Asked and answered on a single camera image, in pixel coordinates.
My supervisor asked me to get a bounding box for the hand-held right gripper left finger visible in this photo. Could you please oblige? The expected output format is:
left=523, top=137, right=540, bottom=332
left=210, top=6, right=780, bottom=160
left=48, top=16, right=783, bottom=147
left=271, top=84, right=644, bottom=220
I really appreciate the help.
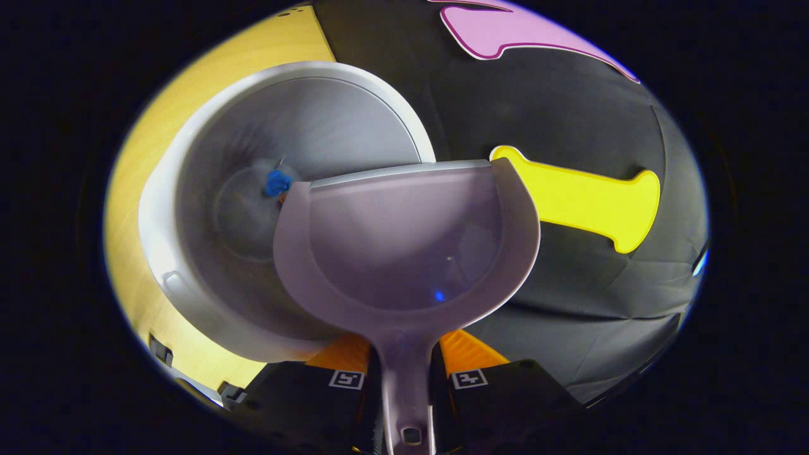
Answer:
left=243, top=333, right=384, bottom=455

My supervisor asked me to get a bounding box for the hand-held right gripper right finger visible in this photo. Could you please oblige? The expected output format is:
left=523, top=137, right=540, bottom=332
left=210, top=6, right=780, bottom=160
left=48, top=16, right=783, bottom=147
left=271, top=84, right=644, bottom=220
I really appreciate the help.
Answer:
left=433, top=330, right=583, bottom=455

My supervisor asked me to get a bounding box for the lilac dustpan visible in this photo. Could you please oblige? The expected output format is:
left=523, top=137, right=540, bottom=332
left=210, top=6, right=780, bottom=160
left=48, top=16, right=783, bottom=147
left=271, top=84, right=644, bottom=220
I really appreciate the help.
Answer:
left=273, top=158, right=542, bottom=455

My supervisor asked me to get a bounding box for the blue trash scrap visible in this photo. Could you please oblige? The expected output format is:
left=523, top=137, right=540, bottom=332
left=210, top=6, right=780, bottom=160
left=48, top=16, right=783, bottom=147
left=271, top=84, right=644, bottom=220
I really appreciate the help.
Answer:
left=264, top=169, right=293, bottom=198

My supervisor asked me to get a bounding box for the white ribbed garbage bin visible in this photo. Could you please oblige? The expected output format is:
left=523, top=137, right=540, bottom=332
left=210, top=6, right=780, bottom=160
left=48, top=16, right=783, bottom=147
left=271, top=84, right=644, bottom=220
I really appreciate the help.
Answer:
left=138, top=61, right=437, bottom=364

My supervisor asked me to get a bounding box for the wooden desktop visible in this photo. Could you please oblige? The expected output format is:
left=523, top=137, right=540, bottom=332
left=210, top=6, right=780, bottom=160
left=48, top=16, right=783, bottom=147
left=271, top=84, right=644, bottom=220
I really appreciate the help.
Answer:
left=103, top=6, right=336, bottom=396

